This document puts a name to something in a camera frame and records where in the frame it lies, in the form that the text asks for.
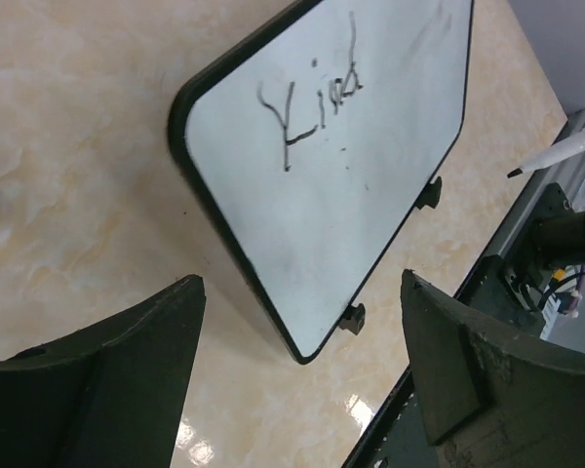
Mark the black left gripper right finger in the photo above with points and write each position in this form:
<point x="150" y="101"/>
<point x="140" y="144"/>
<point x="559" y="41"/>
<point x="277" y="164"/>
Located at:
<point x="524" y="397"/>

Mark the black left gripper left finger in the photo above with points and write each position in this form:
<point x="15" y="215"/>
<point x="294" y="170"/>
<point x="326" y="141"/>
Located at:
<point x="108" y="395"/>

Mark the black capped marker pen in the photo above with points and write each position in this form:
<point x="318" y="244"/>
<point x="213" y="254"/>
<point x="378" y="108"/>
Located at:
<point x="562" y="150"/>

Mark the black framed whiteboard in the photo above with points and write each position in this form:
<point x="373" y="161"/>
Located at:
<point x="309" y="142"/>

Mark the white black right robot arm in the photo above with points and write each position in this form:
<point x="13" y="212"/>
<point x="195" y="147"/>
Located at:
<point x="560" y="240"/>

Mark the aluminium frame rail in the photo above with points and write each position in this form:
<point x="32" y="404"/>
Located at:
<point x="558" y="190"/>

